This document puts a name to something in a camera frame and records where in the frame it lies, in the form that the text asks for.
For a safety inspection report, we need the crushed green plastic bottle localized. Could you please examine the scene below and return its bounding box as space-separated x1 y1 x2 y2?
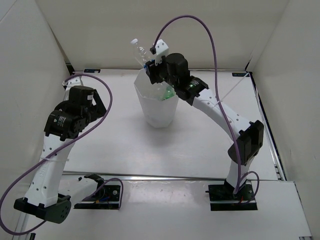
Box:
160 86 176 101

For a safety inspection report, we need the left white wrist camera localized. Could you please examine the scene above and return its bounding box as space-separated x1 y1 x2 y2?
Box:
62 76 83 91

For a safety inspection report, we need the clear bottle blue label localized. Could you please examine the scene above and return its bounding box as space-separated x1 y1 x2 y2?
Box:
130 38 154 69

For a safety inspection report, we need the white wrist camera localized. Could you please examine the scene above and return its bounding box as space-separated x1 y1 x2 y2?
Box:
62 76 83 91
153 39 169 66

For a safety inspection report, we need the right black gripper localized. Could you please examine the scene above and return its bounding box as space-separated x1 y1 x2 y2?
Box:
145 56 179 89

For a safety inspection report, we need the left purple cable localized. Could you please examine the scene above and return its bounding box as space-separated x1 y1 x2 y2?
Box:
0 74 123 235

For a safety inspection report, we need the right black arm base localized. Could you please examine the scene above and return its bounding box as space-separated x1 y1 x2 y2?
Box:
205 181 258 212

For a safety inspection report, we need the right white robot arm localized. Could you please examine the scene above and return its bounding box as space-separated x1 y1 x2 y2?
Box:
145 53 264 200

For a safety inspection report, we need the white octagonal plastic bin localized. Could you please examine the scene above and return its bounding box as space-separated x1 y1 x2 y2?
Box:
134 69 179 128

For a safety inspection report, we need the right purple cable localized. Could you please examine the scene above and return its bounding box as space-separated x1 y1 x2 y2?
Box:
149 15 260 205

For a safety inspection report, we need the clear plastic bottle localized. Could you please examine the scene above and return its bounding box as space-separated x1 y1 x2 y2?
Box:
143 85 169 101

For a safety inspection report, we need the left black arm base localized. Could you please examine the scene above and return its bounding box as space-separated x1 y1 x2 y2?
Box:
73 174 124 210

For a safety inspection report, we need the purple cable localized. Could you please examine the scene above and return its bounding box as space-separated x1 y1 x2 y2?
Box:
0 74 123 235
149 15 260 205

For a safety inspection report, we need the aluminium frame rail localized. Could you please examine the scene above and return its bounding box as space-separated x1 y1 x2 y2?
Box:
62 170 231 182

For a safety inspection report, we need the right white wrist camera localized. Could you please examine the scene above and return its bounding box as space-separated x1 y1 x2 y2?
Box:
153 39 169 66

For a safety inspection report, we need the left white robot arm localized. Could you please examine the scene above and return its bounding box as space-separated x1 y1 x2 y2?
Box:
13 85 107 224

